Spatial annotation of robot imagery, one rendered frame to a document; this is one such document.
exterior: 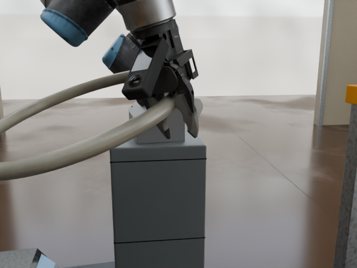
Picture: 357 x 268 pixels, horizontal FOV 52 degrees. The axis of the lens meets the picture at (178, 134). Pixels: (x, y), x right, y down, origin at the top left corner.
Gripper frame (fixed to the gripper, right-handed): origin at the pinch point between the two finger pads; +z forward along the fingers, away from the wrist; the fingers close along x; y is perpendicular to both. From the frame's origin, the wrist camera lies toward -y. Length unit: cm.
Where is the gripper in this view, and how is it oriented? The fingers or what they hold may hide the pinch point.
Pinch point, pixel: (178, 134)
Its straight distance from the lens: 69.2
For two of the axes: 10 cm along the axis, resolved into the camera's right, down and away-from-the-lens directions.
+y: 4.5, -4.6, 7.6
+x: -8.5, 0.4, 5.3
